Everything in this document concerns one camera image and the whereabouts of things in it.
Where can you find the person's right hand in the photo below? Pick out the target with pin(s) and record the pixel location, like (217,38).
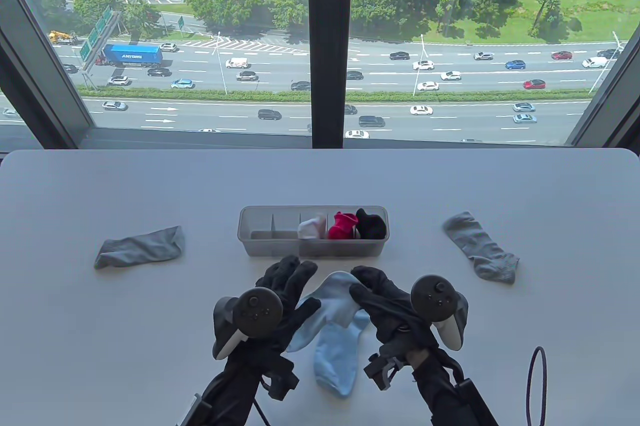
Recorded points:
(395,311)

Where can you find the person's left hand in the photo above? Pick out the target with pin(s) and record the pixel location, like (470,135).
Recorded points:
(290,281)

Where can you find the grey hand controller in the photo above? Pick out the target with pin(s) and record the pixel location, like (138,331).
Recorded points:
(435,296)
(257,308)

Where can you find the light blue sock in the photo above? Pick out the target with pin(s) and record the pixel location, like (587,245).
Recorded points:
(332,296)
(337,361)

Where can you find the white sock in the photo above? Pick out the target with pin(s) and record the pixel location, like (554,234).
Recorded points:
(306,230)
(320,223)

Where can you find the black sock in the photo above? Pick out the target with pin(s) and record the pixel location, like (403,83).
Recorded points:
(376,231)
(367,218)

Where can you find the grey sock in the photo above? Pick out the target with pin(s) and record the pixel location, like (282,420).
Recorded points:
(140,246)
(475,243)

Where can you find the black left forearm module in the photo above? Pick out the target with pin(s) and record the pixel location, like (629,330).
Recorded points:
(192,411)

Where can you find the black right forearm module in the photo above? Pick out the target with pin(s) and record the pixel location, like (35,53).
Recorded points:
(477,403)

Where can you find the clear plastic divided organizer box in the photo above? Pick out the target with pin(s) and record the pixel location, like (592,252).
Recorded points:
(280,246)

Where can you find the green road sign gantry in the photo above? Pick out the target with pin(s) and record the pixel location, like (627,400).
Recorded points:
(95,34)

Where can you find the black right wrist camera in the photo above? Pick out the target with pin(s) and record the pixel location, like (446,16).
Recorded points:
(382,371)

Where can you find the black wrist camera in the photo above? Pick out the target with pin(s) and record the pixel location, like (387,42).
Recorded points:
(280,381)
(382,371)

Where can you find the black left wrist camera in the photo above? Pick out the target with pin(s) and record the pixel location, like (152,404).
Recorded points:
(280,381)

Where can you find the dark window frame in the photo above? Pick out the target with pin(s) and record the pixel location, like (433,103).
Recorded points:
(327,46)

